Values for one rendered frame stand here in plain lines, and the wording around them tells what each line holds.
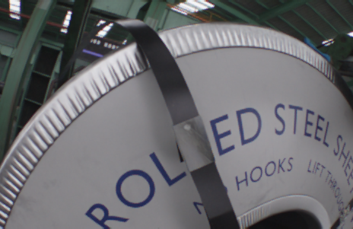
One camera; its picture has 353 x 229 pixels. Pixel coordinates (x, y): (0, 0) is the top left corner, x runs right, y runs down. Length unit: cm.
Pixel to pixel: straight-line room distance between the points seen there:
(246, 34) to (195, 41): 10
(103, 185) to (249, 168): 23
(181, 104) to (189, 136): 4
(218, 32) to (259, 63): 9
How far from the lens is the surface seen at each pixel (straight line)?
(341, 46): 178
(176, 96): 39
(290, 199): 60
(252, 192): 52
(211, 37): 47
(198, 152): 39
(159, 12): 570
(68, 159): 40
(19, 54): 513
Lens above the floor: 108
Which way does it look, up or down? 7 degrees up
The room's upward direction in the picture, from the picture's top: 15 degrees clockwise
